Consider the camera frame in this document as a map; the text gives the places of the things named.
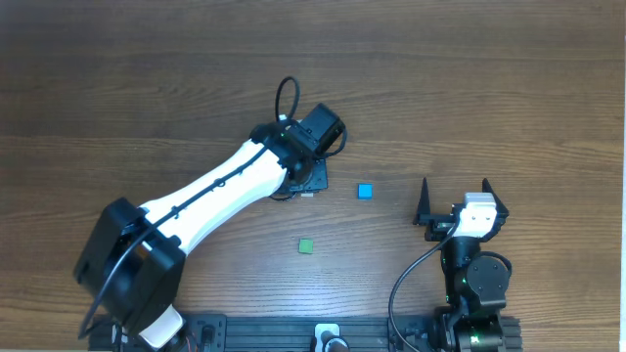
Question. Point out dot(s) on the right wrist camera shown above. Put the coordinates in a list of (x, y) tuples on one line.
[(478, 212)]

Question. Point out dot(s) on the mounting rail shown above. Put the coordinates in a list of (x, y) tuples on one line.
[(274, 332)]

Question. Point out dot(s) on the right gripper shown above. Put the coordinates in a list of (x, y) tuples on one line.
[(440, 227)]

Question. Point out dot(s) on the green cube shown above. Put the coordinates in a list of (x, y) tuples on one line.
[(305, 246)]

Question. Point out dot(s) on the blue cube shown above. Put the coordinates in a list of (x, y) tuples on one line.
[(365, 191)]

